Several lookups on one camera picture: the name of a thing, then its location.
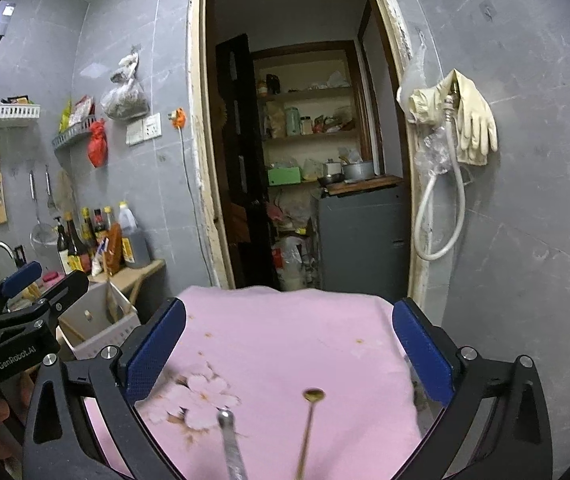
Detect grey cabinet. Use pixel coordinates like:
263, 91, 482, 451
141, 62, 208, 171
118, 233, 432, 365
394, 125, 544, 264
317, 184, 411, 302

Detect green box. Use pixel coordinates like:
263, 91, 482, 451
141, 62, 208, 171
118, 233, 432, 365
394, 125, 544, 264
268, 166, 301, 186

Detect steel spoon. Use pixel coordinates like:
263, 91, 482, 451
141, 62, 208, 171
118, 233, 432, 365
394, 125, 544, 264
218, 408, 248, 480

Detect cream rubber gloves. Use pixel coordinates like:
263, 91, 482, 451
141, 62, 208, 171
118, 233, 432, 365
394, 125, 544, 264
397, 68, 498, 167

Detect grey wall shelf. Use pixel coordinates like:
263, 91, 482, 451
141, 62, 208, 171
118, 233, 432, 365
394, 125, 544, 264
51, 115, 96, 151

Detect pink tablecloth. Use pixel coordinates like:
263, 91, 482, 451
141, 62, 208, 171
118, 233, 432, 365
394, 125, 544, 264
84, 285, 429, 480

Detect red plastic bag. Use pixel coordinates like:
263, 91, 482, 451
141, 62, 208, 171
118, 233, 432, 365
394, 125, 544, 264
87, 118, 108, 168

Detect steel strainer ladle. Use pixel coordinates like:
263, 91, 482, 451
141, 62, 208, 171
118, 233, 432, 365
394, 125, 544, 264
29, 170, 58, 249

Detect dark soy sauce bottle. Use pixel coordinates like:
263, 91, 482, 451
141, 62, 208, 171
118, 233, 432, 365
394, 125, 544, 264
64, 211, 91, 275

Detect white wall socket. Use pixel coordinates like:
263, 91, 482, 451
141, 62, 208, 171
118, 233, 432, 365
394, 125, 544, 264
126, 114, 163, 146

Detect hanging steel spatula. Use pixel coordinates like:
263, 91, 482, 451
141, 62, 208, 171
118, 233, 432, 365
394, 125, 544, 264
44, 165, 60, 214

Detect large oil jug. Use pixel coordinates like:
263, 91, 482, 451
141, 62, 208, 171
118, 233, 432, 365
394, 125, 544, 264
118, 202, 151, 269

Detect small gold spoon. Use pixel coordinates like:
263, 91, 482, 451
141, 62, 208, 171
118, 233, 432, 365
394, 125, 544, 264
295, 388, 325, 480

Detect steel pot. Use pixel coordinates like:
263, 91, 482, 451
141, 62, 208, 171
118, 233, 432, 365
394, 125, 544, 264
343, 160, 376, 183

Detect wooden chopstick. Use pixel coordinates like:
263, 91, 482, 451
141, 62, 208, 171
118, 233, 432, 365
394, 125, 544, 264
103, 252, 118, 324

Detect white wall basket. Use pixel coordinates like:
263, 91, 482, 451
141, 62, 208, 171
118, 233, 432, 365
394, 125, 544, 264
0, 103, 40, 129

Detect white hose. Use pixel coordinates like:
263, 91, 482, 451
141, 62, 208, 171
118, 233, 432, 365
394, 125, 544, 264
413, 96, 467, 262

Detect white perforated utensil holder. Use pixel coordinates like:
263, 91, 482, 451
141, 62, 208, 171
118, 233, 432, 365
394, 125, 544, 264
56, 283, 141, 360

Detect clear bag of dried goods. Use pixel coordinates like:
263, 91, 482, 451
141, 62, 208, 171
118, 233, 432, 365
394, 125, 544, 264
101, 49, 149, 122

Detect wooden storage shelf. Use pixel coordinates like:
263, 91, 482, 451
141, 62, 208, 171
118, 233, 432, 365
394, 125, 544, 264
253, 40, 373, 188

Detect orange sauce pouch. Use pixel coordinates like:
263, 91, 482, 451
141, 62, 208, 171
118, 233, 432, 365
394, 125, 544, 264
104, 222, 122, 276

